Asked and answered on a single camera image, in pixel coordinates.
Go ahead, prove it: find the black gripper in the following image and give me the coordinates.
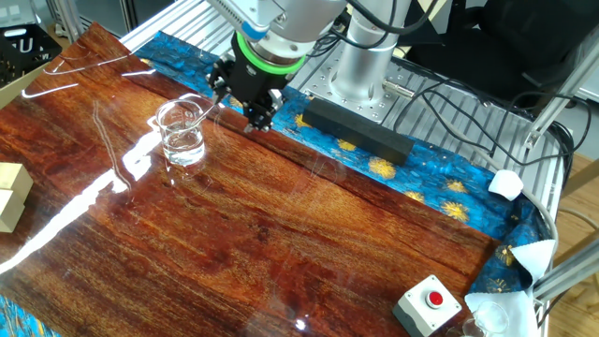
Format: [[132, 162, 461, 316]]
[[207, 45, 289, 135]]

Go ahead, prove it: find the glass beaker with water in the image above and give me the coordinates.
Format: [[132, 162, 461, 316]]
[[154, 97, 208, 168]]

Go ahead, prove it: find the smallest empty glass beaker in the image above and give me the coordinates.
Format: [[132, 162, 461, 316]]
[[460, 300, 511, 337]]

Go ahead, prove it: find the black foam block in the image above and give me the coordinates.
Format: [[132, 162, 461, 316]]
[[301, 96, 416, 167]]

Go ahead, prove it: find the glossy wood print mat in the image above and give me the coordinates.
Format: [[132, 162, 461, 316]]
[[0, 22, 501, 337]]

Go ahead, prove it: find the blue starry print cloth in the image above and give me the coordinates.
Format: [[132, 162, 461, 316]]
[[0, 30, 558, 337]]

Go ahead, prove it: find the black plastic crate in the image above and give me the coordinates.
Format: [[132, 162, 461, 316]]
[[0, 22, 64, 90]]

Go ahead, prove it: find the white paper wad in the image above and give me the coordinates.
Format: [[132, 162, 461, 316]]
[[488, 168, 524, 201]]

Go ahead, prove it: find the black office chair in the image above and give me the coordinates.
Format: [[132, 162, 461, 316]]
[[404, 0, 599, 102]]

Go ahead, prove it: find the red push button box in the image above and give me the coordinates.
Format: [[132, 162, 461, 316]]
[[391, 274, 463, 337]]

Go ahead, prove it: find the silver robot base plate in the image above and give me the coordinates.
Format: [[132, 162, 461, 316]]
[[299, 60, 416, 125]]

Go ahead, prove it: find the grey wrist camera housing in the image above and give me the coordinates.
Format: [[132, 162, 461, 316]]
[[205, 0, 285, 37]]

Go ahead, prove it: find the black coiled cable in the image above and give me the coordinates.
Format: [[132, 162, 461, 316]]
[[303, 27, 350, 58]]

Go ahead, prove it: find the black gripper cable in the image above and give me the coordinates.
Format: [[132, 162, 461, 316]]
[[345, 0, 441, 37]]

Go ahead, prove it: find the aluminium frame strut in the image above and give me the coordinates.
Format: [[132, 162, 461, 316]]
[[533, 242, 599, 303], [46, 0, 85, 43], [521, 27, 599, 151]]

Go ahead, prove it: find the black power cable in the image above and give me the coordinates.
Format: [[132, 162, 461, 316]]
[[392, 79, 593, 168]]

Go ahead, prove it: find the grey cable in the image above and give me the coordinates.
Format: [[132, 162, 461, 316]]
[[486, 154, 561, 244]]

